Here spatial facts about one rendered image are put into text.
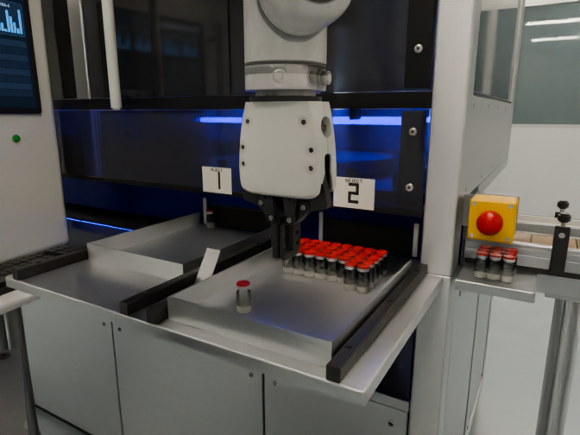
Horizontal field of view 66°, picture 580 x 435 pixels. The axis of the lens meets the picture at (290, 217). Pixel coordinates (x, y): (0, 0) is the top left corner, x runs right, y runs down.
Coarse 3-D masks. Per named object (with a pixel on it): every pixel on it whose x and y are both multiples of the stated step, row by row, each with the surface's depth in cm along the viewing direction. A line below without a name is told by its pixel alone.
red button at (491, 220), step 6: (480, 216) 74; (486, 216) 73; (492, 216) 72; (498, 216) 72; (480, 222) 73; (486, 222) 73; (492, 222) 72; (498, 222) 72; (480, 228) 74; (486, 228) 73; (492, 228) 72; (498, 228) 72; (486, 234) 73; (492, 234) 73
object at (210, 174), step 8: (208, 168) 104; (216, 168) 103; (224, 168) 102; (208, 176) 105; (216, 176) 104; (224, 176) 102; (208, 184) 105; (216, 184) 104; (224, 184) 103; (216, 192) 105; (224, 192) 103
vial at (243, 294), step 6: (240, 288) 65; (246, 288) 65; (240, 294) 66; (246, 294) 66; (240, 300) 66; (246, 300) 66; (240, 306) 66; (246, 306) 66; (240, 312) 66; (246, 312) 66
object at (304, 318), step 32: (256, 256) 83; (192, 288) 68; (224, 288) 75; (256, 288) 76; (288, 288) 76; (320, 288) 76; (384, 288) 67; (192, 320) 62; (224, 320) 59; (256, 320) 57; (288, 320) 64; (320, 320) 64; (352, 320) 57; (288, 352) 55; (320, 352) 53
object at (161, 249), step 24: (192, 216) 117; (120, 240) 97; (144, 240) 103; (168, 240) 104; (192, 240) 104; (216, 240) 104; (240, 240) 93; (120, 264) 87; (144, 264) 83; (168, 264) 80; (192, 264) 80
